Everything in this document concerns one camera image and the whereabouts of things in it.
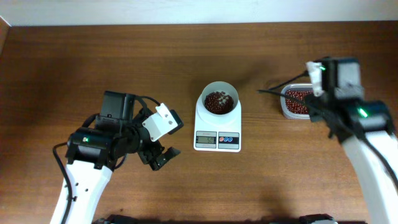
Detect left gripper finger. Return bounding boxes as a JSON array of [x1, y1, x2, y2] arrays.
[[150, 147, 181, 171], [137, 141, 165, 165]]

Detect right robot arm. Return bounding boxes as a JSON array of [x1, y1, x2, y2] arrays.
[[305, 57, 397, 223]]

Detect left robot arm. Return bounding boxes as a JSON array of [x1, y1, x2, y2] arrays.
[[51, 91, 183, 223]]

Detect white digital kitchen scale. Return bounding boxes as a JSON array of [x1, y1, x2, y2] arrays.
[[193, 97, 243, 152]]

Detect clear plastic bean container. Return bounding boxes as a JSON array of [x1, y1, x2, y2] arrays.
[[280, 83, 312, 120]]

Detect red beans pile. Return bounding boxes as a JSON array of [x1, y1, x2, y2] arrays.
[[285, 90, 313, 114]]

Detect red beans in bowl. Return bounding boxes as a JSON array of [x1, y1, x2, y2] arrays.
[[205, 91, 234, 114]]

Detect white round bowl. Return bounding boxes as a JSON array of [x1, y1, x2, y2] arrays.
[[199, 81, 239, 114]]

